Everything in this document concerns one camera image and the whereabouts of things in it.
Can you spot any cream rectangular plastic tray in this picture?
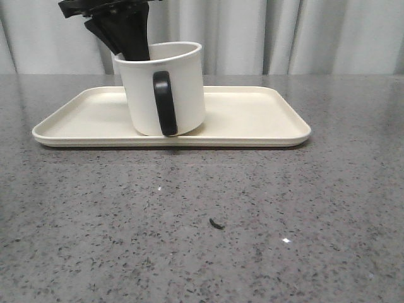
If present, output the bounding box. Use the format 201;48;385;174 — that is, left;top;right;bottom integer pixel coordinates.
32;86;311;148

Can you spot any grey pleated curtain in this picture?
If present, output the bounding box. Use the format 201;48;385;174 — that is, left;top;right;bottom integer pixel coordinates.
1;1;403;75

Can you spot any white smiley mug black handle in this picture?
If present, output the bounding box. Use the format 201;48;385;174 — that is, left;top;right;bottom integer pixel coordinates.
115;42;206;136

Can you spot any small black debris scrap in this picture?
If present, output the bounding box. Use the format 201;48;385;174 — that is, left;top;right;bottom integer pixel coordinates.
209;218;225;230

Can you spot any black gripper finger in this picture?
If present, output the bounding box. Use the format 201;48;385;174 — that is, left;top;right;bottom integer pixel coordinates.
107;8;150;61
84;18;121;54

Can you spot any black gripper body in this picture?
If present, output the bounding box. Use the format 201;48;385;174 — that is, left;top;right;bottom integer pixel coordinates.
58;0;148;18

